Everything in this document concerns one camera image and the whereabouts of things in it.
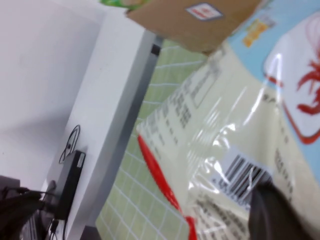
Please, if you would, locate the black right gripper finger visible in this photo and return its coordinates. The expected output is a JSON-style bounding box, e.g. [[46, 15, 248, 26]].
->
[[248, 181, 320, 240]]

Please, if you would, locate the red white shrimp cracker bag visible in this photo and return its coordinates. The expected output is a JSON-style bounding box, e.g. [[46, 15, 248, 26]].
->
[[136, 0, 320, 240]]

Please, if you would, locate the green checked tablecloth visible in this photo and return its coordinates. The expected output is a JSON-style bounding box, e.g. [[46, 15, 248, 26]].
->
[[96, 37, 208, 240]]

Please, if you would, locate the black hub device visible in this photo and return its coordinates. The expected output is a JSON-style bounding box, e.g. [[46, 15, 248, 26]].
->
[[53, 149, 87, 221]]

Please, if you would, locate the cardboard box with F2 print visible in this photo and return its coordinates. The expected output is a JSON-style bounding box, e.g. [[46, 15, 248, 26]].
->
[[124, 0, 263, 55]]

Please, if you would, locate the white panel with grey edge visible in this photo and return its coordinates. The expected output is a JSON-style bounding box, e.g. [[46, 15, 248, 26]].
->
[[41, 9, 163, 240]]

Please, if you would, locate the small green Lay's chip bag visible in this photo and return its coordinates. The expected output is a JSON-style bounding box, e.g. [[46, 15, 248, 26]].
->
[[98, 0, 151, 10]]

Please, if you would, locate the thin black looped cable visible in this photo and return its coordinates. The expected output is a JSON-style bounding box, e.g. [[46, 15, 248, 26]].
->
[[58, 124, 81, 166]]

